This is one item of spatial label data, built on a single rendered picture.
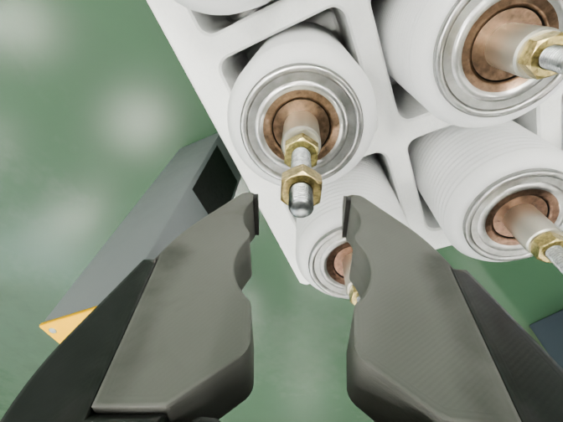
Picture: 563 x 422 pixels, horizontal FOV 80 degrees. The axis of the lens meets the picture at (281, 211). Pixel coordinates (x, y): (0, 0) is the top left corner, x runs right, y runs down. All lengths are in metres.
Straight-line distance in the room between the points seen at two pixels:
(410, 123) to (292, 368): 0.66
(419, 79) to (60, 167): 0.53
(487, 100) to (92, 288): 0.28
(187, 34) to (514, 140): 0.24
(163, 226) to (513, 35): 0.26
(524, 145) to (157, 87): 0.41
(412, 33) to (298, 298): 0.53
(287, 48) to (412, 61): 0.07
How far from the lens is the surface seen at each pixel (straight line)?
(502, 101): 0.24
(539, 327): 0.83
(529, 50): 0.20
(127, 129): 0.54
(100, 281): 0.28
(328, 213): 0.25
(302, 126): 0.19
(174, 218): 0.31
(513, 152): 0.27
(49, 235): 0.72
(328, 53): 0.21
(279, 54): 0.21
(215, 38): 0.28
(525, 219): 0.27
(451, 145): 0.30
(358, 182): 0.29
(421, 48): 0.22
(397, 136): 0.31
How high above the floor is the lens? 0.46
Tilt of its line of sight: 57 degrees down
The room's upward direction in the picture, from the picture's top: 175 degrees counter-clockwise
